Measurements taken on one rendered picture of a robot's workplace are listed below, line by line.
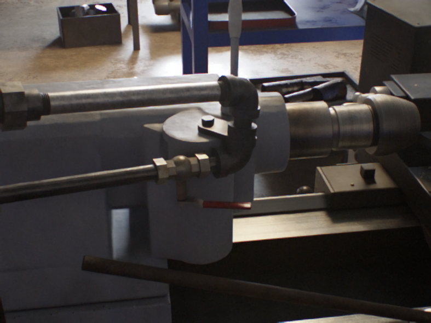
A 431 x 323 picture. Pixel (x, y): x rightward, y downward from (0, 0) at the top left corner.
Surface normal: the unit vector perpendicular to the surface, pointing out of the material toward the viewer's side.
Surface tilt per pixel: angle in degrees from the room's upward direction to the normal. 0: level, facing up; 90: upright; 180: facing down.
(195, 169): 67
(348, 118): 42
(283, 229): 0
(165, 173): 60
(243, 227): 0
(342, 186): 0
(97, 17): 90
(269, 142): 75
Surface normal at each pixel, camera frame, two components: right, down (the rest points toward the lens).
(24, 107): 0.44, -0.15
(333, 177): 0.00, -0.88
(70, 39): 0.29, 0.47
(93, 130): 0.14, -0.02
